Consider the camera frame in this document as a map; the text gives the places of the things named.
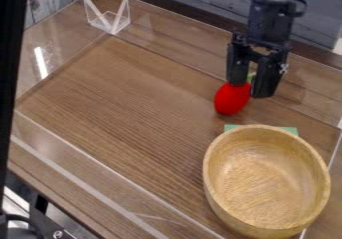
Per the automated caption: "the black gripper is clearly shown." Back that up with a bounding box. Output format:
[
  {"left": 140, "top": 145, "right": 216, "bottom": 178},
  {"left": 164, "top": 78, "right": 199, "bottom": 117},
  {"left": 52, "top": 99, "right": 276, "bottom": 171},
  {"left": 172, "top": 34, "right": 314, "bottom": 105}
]
[{"left": 225, "top": 32, "right": 291, "bottom": 98}]

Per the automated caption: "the red plush strawberry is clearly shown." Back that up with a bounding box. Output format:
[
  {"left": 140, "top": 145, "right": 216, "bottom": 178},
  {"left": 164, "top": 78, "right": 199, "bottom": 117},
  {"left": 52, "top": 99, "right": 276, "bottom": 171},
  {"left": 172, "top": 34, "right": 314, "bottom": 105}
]
[{"left": 213, "top": 72, "right": 255, "bottom": 115}]

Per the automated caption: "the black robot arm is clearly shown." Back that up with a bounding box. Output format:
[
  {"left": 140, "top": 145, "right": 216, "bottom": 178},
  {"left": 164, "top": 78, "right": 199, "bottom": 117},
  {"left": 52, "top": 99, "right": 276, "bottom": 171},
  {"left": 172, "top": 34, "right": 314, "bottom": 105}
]
[{"left": 225, "top": 0, "right": 307, "bottom": 98}]

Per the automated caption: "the wooden bowl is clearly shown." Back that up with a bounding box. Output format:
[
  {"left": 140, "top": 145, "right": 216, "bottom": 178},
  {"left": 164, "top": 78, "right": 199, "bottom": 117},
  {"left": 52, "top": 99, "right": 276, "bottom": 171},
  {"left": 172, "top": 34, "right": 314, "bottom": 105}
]
[{"left": 203, "top": 124, "right": 331, "bottom": 239}]

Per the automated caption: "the black table leg clamp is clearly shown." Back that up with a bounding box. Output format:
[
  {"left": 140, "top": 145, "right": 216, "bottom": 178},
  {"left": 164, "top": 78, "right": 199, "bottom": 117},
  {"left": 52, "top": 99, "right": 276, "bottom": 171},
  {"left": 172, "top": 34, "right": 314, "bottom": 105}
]
[{"left": 29, "top": 194, "right": 76, "bottom": 239}]

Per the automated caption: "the clear acrylic corner bracket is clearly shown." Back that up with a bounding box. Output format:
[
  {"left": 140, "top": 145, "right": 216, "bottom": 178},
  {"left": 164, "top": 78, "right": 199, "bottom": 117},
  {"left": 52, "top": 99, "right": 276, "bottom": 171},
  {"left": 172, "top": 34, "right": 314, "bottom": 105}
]
[{"left": 83, "top": 0, "right": 131, "bottom": 35}]

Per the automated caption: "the clear acrylic left wall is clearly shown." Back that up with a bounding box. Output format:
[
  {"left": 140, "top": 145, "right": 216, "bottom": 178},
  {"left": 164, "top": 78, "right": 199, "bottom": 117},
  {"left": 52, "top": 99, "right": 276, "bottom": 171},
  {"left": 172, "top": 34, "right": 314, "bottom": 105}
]
[{"left": 14, "top": 0, "right": 105, "bottom": 111}]

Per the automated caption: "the clear acrylic front wall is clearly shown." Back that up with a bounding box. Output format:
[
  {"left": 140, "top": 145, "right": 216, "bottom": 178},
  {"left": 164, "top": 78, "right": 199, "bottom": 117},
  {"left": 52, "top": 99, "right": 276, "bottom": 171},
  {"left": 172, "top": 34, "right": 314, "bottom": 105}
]
[{"left": 9, "top": 113, "right": 224, "bottom": 239}]

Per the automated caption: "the black vertical foreground post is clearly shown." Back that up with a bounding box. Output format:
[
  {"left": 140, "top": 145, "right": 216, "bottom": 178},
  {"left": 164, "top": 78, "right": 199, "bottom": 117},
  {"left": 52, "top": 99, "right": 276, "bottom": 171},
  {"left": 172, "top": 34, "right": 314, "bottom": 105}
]
[{"left": 0, "top": 0, "right": 26, "bottom": 239}]

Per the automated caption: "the black cable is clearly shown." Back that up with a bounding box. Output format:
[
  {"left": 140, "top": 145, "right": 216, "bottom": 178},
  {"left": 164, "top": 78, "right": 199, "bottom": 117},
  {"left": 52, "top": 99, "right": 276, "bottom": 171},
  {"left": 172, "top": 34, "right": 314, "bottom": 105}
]
[{"left": 4, "top": 212, "right": 41, "bottom": 239}]

